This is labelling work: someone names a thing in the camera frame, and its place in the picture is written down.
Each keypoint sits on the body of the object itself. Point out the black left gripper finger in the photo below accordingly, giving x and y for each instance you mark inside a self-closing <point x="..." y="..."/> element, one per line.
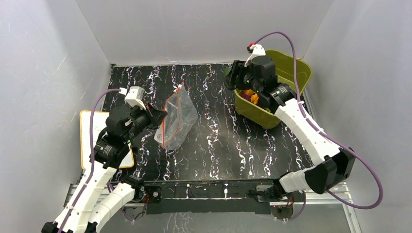
<point x="156" y="116"/>
<point x="150" y="128"/>

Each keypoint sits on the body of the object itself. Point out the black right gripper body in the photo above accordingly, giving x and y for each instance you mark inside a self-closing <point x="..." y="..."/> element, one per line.
<point x="237" y="76"/>

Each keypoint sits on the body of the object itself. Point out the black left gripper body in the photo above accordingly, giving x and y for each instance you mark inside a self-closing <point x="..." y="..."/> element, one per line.
<point x="141" y="120"/>

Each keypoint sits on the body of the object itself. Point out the clear zip bag red zipper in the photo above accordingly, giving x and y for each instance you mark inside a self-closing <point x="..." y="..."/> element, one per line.
<point x="181" y="116"/>

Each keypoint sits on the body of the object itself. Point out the dark green avocado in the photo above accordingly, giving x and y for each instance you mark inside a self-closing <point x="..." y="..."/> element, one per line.
<point x="227" y="71"/>

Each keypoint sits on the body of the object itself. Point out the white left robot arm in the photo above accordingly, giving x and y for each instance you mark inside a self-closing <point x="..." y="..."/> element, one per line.
<point x="84" y="213"/>

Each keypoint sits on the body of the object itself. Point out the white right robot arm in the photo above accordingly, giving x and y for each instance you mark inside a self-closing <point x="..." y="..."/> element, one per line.
<point x="332" y="164"/>

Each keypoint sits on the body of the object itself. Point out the magenta purple food piece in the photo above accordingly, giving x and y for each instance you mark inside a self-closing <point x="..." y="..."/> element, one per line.
<point x="247" y="94"/>

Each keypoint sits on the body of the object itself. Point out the yellow orange food piece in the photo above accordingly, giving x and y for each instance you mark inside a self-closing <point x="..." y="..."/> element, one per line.
<point x="254" y="98"/>

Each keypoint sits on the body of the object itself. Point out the white board orange rim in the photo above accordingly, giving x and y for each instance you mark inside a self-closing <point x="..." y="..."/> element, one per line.
<point x="98" y="125"/>

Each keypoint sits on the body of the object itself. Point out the olive green plastic basket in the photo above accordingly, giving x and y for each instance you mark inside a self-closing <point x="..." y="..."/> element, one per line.
<point x="292" y="78"/>

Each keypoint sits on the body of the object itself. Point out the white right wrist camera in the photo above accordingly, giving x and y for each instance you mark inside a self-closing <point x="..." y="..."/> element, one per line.
<point x="255" y="50"/>

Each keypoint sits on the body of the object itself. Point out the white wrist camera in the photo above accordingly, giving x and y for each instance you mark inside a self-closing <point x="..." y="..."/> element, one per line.
<point x="134" y="97"/>
<point x="255" y="50"/>

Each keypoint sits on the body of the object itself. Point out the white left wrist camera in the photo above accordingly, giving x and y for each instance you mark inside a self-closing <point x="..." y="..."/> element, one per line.
<point x="134" y="97"/>

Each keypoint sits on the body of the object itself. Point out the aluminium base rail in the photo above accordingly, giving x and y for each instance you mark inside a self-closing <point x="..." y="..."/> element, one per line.
<point x="226" y="196"/>

